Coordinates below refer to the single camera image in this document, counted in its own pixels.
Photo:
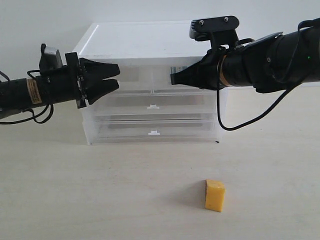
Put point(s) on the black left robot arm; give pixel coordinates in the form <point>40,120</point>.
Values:
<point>81,80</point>

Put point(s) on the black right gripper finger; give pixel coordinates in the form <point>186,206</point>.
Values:
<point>197,75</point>

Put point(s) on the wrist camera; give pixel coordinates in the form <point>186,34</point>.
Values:
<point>219,31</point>
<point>50,63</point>

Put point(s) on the yellow sponge block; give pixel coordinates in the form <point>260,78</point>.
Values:
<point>214,195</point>

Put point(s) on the white plastic drawer cabinet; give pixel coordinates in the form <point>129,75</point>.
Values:
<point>143,44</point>

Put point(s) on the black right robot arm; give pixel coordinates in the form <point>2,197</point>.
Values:
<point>272,63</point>

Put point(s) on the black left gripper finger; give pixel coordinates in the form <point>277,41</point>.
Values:
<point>97,71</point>
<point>96,90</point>

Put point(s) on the white bottle teal label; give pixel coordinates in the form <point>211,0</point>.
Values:
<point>177,69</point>

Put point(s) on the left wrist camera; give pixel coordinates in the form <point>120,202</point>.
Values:
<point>50,63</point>

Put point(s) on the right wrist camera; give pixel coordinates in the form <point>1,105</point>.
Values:
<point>219,31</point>

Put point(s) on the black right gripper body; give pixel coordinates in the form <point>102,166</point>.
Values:
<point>208,70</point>

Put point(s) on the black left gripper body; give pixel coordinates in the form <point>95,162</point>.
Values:
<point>66,87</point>

